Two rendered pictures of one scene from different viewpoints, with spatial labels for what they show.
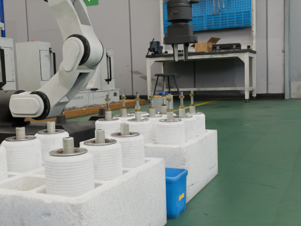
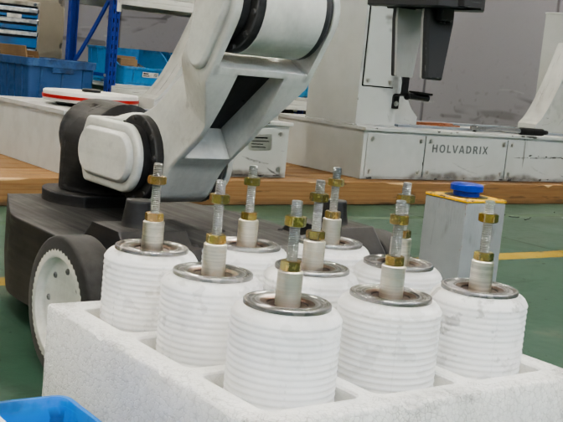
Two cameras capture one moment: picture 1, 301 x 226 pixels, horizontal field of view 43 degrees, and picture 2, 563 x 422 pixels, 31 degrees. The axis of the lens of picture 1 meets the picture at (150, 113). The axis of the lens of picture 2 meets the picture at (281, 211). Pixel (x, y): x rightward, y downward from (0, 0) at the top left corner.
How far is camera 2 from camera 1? 0.68 m
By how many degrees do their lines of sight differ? 29
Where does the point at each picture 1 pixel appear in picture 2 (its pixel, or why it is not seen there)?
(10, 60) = not seen: hidden behind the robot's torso
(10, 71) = not seen: hidden behind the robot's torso
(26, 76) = (329, 68)
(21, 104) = (99, 146)
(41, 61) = (370, 32)
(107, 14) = not seen: outside the picture
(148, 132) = (220, 326)
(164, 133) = (235, 348)
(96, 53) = (292, 18)
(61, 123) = (131, 227)
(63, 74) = (191, 74)
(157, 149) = (191, 403)
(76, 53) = (219, 12)
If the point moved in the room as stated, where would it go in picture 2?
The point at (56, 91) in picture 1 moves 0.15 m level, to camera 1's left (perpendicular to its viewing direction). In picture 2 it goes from (179, 123) to (103, 113)
